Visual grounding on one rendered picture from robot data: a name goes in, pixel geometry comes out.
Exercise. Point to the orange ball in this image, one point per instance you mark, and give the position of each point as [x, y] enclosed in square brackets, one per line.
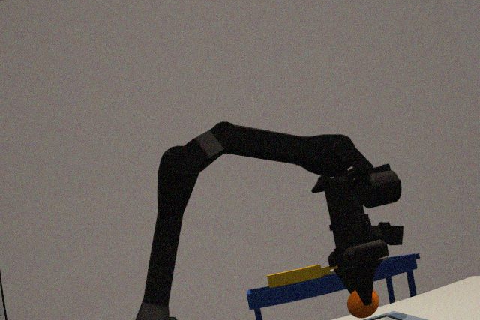
[358, 309]

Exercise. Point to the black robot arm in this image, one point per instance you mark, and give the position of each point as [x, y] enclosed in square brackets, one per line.
[327, 155]

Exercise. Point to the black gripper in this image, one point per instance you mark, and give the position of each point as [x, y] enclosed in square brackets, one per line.
[356, 258]

